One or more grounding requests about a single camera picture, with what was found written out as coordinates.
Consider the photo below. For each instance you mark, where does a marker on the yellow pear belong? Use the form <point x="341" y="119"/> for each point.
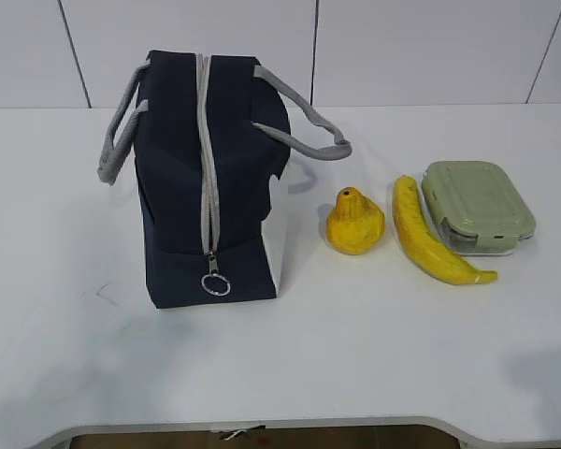
<point x="355" y="224"/>

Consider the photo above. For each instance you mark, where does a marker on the navy blue lunch bag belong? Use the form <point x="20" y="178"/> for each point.
<point x="211" y="136"/>

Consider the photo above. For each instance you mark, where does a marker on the yellow banana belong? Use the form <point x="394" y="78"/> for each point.
<point x="422" y="247"/>

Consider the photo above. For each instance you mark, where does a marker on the green lid glass container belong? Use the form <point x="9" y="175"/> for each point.
<point x="476" y="208"/>

